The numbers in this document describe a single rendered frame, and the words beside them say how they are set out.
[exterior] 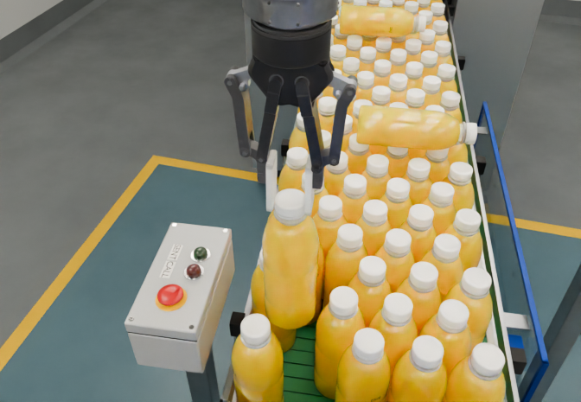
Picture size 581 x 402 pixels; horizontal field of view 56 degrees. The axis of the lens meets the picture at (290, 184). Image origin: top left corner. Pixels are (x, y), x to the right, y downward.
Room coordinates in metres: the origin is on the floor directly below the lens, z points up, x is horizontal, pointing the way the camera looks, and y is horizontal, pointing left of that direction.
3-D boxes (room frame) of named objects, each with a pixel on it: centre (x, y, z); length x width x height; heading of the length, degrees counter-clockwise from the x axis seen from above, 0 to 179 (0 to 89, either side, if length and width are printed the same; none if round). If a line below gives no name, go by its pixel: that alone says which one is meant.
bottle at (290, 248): (0.49, 0.00, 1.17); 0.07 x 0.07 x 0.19
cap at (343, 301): (0.48, -0.07, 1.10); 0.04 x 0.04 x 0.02
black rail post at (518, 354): (0.47, -0.35, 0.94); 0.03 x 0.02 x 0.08; 171
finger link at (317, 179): (0.48, -0.04, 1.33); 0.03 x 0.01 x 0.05; 81
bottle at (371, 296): (0.53, -0.12, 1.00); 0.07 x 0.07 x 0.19
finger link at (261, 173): (0.49, 0.04, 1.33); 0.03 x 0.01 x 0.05; 81
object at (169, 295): (0.48, 0.17, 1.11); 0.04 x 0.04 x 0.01
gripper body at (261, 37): (0.48, 0.00, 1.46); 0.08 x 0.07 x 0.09; 81
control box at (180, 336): (0.53, 0.16, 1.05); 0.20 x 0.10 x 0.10; 171
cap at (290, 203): (0.49, 0.00, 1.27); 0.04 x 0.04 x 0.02
